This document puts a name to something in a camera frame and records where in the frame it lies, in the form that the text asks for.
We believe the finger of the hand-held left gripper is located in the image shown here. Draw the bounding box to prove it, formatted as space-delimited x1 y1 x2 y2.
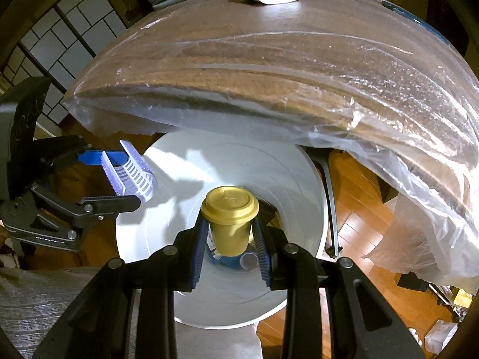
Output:
29 134 128 188
0 184 142 252

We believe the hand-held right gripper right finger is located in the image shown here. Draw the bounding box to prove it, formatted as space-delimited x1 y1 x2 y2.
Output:
252 219 427 359

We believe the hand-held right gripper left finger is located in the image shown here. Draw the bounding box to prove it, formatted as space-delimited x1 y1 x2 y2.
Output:
32 219 208 359

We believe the purple hair roller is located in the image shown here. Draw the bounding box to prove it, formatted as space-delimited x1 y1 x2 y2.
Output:
100 140 158 200

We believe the yellow lidded paper cup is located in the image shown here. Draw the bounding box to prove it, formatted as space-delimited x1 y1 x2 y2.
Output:
201 186 260 257

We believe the white round trash bin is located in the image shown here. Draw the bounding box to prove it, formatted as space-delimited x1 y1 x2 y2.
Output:
116 131 330 330

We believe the small white cup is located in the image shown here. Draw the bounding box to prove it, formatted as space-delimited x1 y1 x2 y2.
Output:
239 252 259 270

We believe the blue crumpled wrapper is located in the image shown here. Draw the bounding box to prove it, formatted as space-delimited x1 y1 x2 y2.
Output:
210 249 244 268

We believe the black metal table leg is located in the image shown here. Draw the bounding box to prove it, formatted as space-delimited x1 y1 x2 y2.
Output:
307 146 344 258

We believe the paper panel sliding door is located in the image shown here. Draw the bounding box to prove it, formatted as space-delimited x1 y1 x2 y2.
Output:
0 0 128 135

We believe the person's grey knit clothing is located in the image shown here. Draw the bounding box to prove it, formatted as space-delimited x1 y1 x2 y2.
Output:
0 265 139 359

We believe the dark small box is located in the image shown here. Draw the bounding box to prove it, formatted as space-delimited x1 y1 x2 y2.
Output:
397 271 429 292

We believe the white tissue box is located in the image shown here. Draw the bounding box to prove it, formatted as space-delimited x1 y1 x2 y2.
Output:
423 320 459 356

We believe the yellow packet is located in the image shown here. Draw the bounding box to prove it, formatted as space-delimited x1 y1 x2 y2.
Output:
451 288 474 309

